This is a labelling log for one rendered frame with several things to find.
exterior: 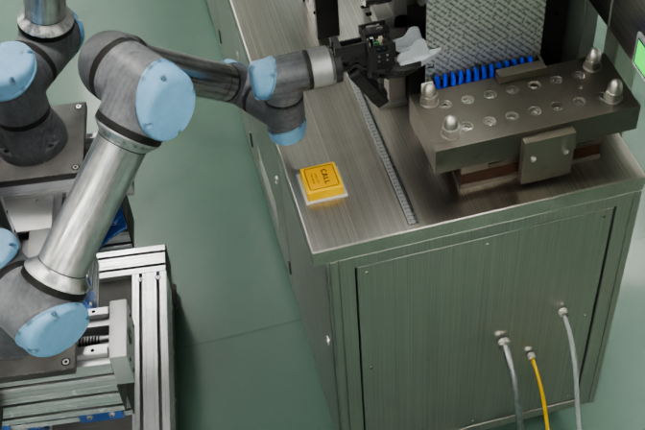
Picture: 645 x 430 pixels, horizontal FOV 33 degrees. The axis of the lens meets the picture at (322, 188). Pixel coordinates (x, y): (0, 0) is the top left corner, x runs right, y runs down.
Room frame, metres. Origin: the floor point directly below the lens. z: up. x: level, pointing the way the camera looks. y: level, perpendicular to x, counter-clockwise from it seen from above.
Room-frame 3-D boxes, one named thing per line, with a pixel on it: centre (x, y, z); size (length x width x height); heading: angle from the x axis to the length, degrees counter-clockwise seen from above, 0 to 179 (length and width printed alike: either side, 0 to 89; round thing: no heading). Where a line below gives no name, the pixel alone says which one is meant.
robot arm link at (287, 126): (1.56, 0.07, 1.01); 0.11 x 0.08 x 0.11; 43
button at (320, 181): (1.46, 0.00, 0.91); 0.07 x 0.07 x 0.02; 11
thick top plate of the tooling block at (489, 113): (1.51, -0.39, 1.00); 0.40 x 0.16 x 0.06; 101
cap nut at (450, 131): (1.44, -0.24, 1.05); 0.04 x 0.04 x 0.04
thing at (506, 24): (1.62, -0.33, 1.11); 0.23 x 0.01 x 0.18; 101
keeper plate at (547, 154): (1.42, -0.42, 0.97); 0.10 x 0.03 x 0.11; 101
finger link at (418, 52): (1.58, -0.20, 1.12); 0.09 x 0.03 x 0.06; 100
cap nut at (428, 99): (1.53, -0.21, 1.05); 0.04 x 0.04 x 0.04
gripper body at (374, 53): (1.58, -0.10, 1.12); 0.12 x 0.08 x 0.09; 101
